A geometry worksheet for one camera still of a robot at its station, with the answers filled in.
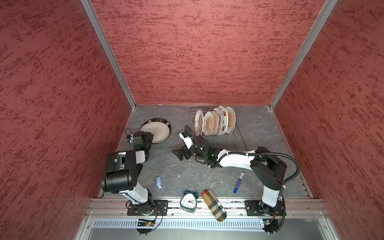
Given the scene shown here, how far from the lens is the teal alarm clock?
724 mm

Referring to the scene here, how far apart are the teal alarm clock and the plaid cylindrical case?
5 cm

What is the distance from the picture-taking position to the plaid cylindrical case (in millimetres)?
710
